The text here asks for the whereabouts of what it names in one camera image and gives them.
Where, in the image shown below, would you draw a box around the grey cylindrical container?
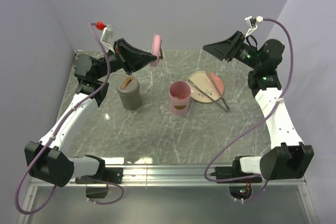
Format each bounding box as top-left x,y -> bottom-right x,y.
118,89 -> 142,110

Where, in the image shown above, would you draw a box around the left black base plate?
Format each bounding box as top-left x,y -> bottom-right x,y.
75,167 -> 123,184

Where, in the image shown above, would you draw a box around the pink cream plate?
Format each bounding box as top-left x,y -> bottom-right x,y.
187,71 -> 225,103

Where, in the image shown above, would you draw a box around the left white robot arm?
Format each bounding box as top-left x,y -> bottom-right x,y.
25,35 -> 162,187

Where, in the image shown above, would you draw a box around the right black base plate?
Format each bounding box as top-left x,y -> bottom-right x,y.
211,166 -> 262,183

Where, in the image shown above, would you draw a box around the grey lid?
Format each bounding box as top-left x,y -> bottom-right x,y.
116,77 -> 140,95

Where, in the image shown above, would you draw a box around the pink lid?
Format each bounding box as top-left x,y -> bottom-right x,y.
150,34 -> 163,67

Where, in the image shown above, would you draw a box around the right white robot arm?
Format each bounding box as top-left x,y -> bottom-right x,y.
203,31 -> 314,183

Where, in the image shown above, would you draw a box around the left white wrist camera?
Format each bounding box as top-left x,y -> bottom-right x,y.
96,22 -> 114,51

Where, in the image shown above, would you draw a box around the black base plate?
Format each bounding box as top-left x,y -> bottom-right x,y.
75,167 -> 123,184
211,166 -> 262,183

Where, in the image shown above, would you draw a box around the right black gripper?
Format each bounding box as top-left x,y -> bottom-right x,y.
203,31 -> 262,71

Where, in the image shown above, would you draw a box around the aluminium mounting rail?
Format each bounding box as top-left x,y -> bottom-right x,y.
29,164 -> 307,188

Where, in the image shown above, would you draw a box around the pink cylindrical container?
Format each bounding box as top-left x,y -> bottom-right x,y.
169,81 -> 191,115

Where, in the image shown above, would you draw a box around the metal food tongs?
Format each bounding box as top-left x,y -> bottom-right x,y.
186,71 -> 229,112

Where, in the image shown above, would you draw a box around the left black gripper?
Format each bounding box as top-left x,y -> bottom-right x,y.
96,38 -> 158,80

